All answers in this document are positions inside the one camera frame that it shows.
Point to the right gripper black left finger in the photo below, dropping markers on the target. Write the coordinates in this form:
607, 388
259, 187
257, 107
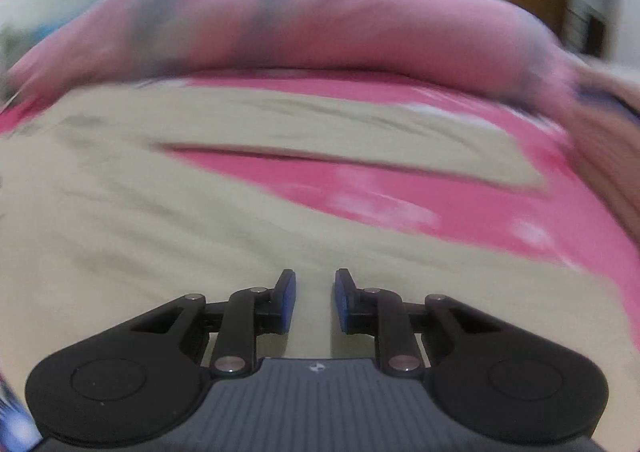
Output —
142, 377

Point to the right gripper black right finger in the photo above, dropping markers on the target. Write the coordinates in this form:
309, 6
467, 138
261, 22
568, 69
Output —
488, 375

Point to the beige garment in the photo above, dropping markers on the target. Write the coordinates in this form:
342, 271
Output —
100, 221

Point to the pink floral bed sheet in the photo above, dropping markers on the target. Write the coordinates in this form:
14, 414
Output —
566, 224

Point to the white pillow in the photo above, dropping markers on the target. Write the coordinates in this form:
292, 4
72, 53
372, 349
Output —
25, 22

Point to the pink grey rolled duvet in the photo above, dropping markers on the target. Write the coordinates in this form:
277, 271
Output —
484, 47

